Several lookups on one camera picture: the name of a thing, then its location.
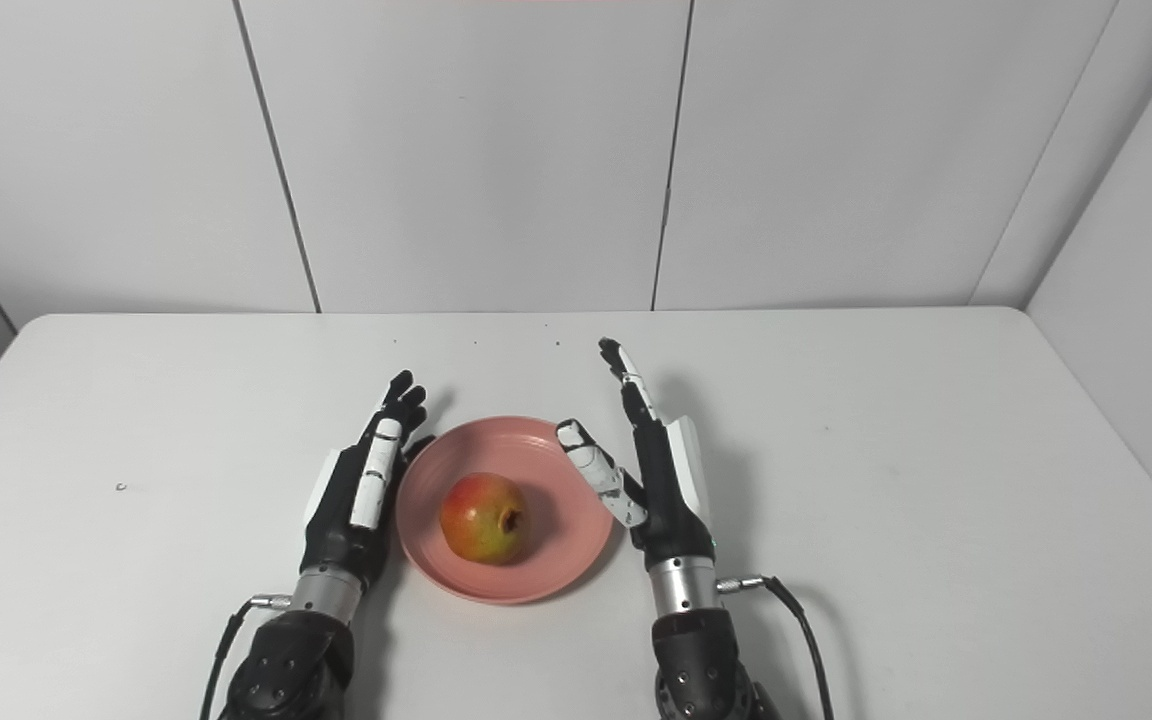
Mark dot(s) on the pink round plate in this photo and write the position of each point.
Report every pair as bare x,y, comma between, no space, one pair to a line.
556,530

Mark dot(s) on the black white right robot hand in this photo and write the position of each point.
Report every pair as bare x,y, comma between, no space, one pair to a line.
671,490

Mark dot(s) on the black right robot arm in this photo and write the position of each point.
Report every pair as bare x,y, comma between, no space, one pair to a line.
701,660

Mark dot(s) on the red yellow pomegranate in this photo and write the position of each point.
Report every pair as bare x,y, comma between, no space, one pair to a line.
481,520

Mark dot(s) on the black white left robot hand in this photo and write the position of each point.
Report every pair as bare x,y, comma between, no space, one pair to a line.
341,520

